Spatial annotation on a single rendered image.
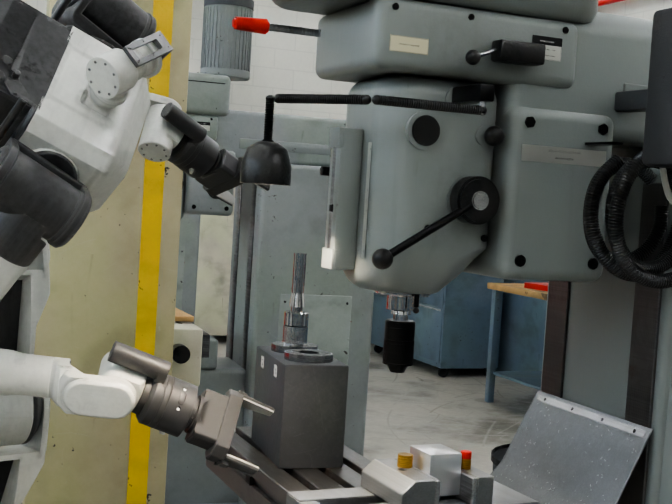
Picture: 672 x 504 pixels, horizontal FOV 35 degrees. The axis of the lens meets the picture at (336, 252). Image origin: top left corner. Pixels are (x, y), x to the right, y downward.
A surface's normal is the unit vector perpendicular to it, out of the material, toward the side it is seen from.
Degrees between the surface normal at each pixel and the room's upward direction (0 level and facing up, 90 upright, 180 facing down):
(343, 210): 90
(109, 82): 115
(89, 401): 109
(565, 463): 63
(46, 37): 58
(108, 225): 90
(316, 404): 90
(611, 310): 90
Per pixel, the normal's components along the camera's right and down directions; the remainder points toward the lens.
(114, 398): 0.10, 0.38
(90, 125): 0.58, -0.47
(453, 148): 0.38, 0.07
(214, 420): 0.42, -0.42
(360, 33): -0.92, -0.04
